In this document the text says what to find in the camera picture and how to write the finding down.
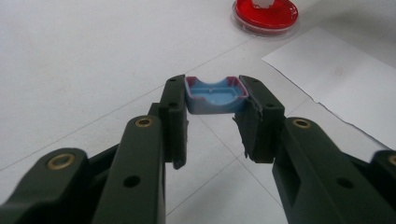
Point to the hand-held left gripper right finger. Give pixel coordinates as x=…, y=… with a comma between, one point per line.
x=261, y=130

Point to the blue stamp cap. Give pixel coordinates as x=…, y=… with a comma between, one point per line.
x=214, y=99

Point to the round red ink pad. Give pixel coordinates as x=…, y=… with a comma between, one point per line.
x=264, y=18

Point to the white paper sheet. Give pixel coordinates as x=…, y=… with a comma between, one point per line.
x=342, y=87

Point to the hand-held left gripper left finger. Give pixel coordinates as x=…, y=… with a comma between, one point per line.
x=174, y=124

